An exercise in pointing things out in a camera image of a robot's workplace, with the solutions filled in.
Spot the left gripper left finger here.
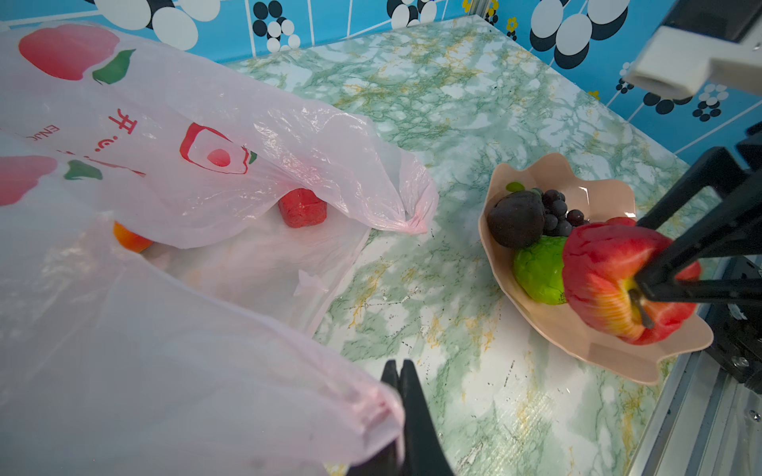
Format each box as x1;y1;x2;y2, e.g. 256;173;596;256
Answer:
347;360;407;476

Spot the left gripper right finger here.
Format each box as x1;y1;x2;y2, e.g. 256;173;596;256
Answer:
398;360;454;476

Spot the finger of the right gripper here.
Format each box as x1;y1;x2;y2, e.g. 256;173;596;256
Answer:
637;145;761;230
635;216;761;307

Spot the pink red apple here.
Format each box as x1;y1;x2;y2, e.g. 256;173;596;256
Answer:
563;217;698;345

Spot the purple grape bunch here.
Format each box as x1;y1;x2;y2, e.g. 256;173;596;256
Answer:
532;188;591;237

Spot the green apple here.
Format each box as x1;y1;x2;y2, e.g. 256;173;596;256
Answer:
513;236;567;305

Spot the dark mangosteen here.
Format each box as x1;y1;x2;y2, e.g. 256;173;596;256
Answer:
486;190;545;249

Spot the red pomegranate fruit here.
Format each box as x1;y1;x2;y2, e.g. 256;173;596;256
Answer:
278;188;327;228

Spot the pink plastic bag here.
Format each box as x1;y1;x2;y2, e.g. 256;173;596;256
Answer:
1;23;439;475

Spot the red orange mango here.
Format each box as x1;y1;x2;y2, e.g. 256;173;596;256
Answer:
113;221;154;253

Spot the pink scalloped fruit plate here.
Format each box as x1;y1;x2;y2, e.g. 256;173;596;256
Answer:
478;153;714;385

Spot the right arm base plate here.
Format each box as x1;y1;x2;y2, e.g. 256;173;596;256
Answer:
706;303;761;395

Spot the aluminium front rail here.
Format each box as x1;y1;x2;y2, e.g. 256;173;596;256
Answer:
628;349;761;475

